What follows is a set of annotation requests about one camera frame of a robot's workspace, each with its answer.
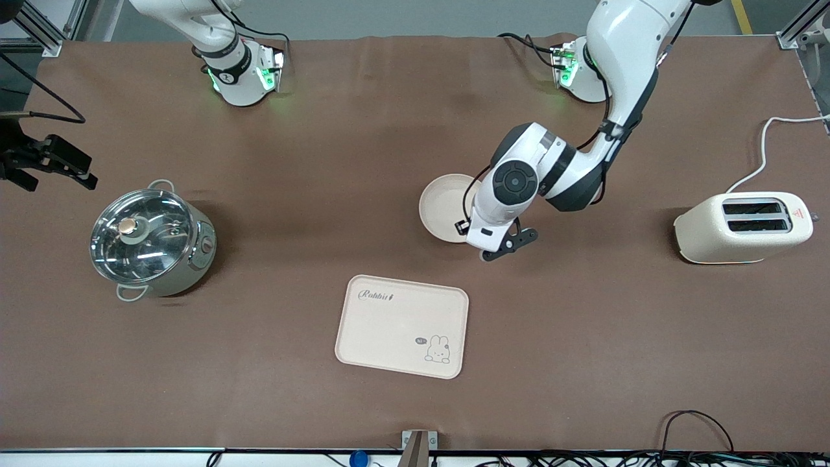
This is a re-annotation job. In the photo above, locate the black cable bundle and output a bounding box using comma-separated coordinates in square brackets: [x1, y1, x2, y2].
[454, 450, 830, 467]

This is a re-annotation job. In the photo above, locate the round cream plate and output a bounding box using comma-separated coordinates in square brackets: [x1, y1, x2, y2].
[418, 173, 484, 245]

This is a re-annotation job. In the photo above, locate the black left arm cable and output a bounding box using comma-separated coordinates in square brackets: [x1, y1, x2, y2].
[462, 0, 698, 224]

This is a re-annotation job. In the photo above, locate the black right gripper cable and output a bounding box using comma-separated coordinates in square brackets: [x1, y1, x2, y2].
[0, 53, 86, 124]

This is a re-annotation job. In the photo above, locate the white toaster power cable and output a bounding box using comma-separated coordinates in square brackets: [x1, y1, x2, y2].
[725, 114, 830, 195]

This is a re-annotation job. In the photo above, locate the grey metal bracket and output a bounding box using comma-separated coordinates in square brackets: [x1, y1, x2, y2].
[401, 430, 438, 467]

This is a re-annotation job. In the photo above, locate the cream rabbit print tray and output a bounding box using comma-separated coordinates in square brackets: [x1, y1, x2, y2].
[334, 274, 470, 380]

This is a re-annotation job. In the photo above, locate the steel cooking pot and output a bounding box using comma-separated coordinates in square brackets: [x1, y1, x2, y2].
[89, 180, 218, 303]

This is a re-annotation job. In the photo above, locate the aluminium frame profile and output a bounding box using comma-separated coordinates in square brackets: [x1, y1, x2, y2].
[776, 0, 830, 51]
[0, 0, 89, 58]

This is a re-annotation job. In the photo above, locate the black base cable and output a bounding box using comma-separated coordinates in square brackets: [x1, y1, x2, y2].
[213, 0, 291, 67]
[498, 32, 560, 69]

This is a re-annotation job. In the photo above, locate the cream two-slot toaster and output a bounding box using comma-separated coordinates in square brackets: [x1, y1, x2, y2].
[673, 191, 820, 265]

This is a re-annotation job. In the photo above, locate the brown table cover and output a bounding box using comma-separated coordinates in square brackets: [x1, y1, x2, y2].
[0, 34, 830, 453]

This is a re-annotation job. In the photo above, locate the glass pot lid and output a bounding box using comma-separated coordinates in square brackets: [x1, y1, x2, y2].
[89, 188, 195, 283]

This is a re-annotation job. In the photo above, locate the black looped cable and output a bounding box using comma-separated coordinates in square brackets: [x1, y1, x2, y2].
[660, 410, 735, 455]

